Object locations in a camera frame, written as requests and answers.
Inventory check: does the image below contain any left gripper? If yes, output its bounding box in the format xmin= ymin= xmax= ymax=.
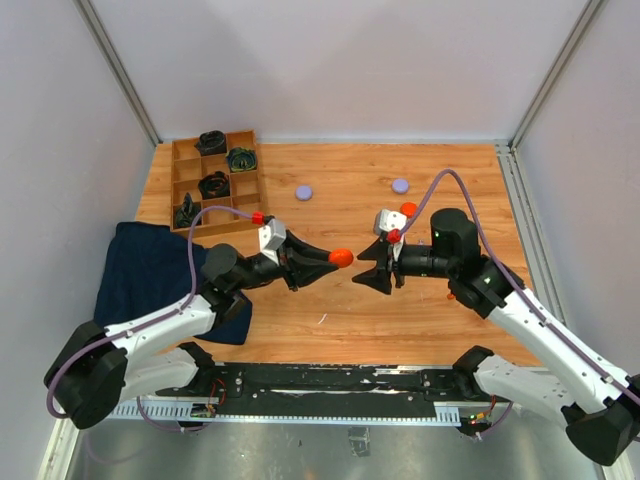
xmin=231 ymin=230 xmax=339 ymax=292

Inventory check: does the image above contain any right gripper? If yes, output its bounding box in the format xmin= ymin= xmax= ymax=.
xmin=352 ymin=236 xmax=456 ymax=293

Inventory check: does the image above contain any orange earbud case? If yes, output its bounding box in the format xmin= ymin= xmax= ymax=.
xmin=400 ymin=202 xmax=418 ymax=218
xmin=328 ymin=248 xmax=354 ymax=268

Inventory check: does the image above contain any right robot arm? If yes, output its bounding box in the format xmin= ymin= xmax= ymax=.
xmin=353 ymin=208 xmax=639 ymax=466

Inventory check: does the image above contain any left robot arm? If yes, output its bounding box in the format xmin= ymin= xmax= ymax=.
xmin=44 ymin=233 xmax=339 ymax=430

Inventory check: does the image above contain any purple earbud case left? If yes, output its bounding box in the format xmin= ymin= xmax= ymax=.
xmin=295 ymin=185 xmax=313 ymax=202

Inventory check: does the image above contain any purple earbud case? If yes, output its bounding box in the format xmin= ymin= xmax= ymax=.
xmin=295 ymin=185 xmax=313 ymax=202
xmin=391 ymin=178 xmax=410 ymax=195

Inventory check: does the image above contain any purple earbud case right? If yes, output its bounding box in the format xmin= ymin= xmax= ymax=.
xmin=391 ymin=178 xmax=410 ymax=195

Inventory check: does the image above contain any rolled black orange tie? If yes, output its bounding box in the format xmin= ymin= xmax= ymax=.
xmin=198 ymin=170 xmax=231 ymax=200

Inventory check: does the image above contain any rolled green patterned tie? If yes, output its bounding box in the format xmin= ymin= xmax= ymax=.
xmin=226 ymin=147 xmax=258 ymax=173

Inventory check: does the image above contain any folded dark tie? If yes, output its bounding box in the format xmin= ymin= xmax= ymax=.
xmin=173 ymin=193 xmax=202 ymax=229

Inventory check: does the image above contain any rolled black tie top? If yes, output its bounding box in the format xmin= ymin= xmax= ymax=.
xmin=195 ymin=130 xmax=227 ymax=156

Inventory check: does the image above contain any wooden compartment tray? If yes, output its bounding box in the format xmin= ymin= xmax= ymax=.
xmin=171 ymin=130 xmax=266 ymax=237

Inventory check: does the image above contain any dark blue cloth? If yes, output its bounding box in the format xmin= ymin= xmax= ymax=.
xmin=93 ymin=221 xmax=254 ymax=346

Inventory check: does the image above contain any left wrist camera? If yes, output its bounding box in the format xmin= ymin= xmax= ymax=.
xmin=258 ymin=219 xmax=287 ymax=265

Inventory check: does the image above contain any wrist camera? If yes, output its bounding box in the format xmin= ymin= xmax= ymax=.
xmin=258 ymin=219 xmax=287 ymax=265
xmin=373 ymin=209 xmax=408 ymax=236

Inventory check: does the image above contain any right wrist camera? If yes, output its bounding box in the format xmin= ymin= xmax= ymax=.
xmin=373 ymin=209 xmax=408 ymax=236

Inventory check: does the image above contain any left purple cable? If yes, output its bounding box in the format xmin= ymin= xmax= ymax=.
xmin=46 ymin=204 xmax=266 ymax=464

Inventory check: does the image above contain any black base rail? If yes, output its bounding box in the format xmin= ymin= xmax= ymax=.
xmin=172 ymin=363 xmax=464 ymax=420

